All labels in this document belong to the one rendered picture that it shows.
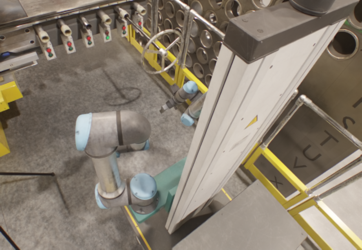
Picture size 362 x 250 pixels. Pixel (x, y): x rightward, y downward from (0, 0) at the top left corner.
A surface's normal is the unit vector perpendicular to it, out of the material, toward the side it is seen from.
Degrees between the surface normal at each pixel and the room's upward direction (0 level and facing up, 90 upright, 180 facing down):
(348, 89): 90
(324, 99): 90
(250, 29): 0
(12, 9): 0
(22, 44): 90
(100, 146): 82
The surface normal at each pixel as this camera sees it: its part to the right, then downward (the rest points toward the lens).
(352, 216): 0.11, -0.62
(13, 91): 0.59, 0.67
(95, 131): 0.21, -0.06
